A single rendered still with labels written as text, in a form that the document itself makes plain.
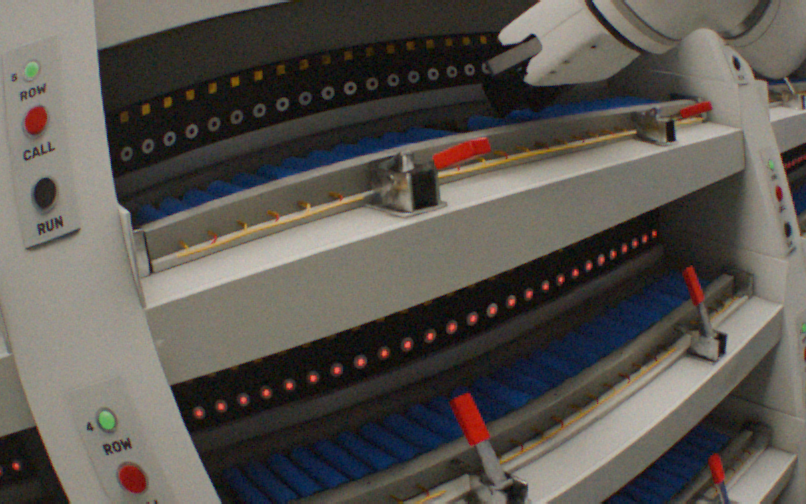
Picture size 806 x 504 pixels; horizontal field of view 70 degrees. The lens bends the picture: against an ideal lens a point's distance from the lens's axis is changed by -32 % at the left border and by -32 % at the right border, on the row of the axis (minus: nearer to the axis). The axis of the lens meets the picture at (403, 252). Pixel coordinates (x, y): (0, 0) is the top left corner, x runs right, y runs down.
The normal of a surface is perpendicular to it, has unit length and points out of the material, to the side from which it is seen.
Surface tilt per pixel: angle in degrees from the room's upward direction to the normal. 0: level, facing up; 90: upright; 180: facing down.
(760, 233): 90
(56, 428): 90
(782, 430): 90
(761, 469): 21
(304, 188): 111
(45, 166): 90
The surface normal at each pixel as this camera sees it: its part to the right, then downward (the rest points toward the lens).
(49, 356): 0.49, -0.15
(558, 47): -0.69, 0.42
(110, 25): 0.57, 0.19
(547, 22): -0.81, 0.26
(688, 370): -0.11, -0.94
